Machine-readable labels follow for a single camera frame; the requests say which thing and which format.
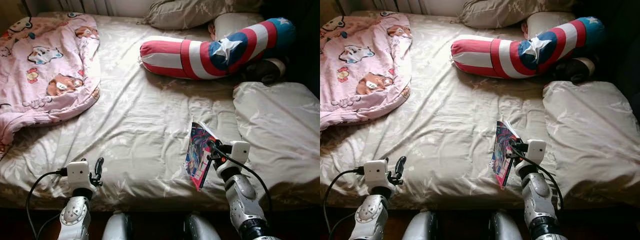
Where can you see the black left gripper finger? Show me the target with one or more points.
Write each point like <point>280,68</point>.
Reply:
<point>400,166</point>
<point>99,167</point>

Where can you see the colourful comic book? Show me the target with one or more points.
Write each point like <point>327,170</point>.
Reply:
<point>502,155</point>
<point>197,155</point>

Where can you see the beige leaf print pillow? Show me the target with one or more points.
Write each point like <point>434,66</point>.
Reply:
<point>190,12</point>
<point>280,125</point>
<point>505,12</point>
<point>590,125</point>

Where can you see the pink cartoon print quilt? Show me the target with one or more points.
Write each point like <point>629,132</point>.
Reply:
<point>45,75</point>
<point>360,70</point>

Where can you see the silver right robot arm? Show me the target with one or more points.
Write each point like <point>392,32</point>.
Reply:
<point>242,195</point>
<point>540,195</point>

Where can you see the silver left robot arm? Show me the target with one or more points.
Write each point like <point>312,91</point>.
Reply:
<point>75,217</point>
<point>370,217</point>

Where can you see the silver left robot leg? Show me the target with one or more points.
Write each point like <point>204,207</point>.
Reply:
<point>420,227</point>
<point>117,228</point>

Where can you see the silver robot leg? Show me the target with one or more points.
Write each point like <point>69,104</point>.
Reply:
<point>505,228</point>
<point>117,228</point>
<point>420,227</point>
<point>200,229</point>

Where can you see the silver right robot leg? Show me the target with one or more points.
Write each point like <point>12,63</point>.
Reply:
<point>505,228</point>
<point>200,229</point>

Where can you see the dark brown plush toy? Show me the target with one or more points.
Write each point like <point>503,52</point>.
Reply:
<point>267,70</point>
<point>577,70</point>

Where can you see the red white blue bolster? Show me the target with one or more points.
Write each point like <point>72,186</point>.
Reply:
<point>480,54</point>
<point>170,55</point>

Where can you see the plain white pillow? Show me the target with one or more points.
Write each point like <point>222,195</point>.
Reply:
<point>235,25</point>
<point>547,24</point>

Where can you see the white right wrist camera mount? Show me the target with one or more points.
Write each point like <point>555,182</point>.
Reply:
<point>536,149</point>
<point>240,150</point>

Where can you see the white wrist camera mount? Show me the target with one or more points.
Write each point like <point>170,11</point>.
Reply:
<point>375,174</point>
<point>77,175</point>
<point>240,150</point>
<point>536,149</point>

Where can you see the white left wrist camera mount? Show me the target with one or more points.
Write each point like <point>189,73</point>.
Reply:
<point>77,175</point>
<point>375,174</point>

